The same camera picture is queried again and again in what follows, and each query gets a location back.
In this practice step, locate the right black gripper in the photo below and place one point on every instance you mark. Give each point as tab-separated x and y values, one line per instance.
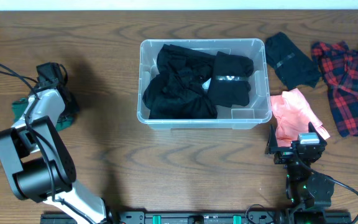
284	152

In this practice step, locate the green cloth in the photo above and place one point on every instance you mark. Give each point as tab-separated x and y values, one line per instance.
65	120

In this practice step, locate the black cloth with band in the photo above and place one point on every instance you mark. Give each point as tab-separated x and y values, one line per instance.
229	83

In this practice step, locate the large black shirt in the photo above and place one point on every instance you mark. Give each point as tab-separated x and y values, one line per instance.
177	91

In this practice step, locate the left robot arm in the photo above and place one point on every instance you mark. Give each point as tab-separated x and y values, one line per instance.
35	160

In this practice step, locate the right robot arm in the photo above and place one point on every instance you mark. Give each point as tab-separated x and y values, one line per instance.
308	191

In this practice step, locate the pink cloth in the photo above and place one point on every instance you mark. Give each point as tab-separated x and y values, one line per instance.
293	113

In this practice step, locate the dark folded cloth right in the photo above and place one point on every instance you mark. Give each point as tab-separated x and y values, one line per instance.
290	64

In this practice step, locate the red plaid shirt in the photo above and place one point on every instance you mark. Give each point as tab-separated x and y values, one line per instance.
339	67

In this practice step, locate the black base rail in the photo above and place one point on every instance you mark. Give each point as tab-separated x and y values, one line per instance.
233	218

